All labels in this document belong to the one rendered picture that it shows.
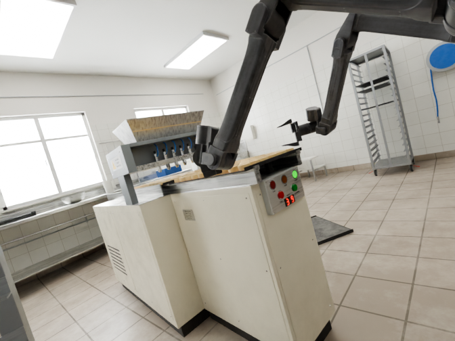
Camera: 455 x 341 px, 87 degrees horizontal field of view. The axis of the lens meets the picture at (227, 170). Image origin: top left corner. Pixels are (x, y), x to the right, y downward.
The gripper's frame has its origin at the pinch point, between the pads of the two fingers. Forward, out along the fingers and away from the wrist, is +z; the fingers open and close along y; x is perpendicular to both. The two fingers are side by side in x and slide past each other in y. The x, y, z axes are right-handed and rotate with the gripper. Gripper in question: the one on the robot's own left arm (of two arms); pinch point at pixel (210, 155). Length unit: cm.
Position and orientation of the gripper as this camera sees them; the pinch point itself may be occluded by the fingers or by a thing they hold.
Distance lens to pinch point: 93.1
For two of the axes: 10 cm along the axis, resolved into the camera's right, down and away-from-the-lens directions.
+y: 2.9, 9.6, 0.6
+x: 9.6, -2.8, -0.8
